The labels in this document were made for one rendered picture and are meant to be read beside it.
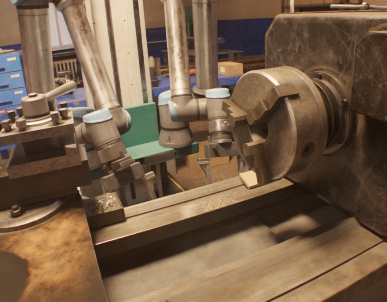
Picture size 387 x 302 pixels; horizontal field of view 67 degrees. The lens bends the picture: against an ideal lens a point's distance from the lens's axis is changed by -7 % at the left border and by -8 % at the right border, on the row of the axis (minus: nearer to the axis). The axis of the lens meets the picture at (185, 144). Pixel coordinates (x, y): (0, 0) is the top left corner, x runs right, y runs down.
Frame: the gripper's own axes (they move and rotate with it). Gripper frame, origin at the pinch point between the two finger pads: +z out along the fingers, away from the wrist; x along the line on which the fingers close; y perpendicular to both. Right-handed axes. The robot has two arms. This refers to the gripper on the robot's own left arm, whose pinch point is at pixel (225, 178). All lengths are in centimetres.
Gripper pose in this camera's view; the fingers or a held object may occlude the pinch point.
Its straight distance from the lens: 118.3
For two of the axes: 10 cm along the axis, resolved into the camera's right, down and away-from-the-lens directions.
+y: 2.9, -0.7, -9.5
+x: 9.5, -0.6, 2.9
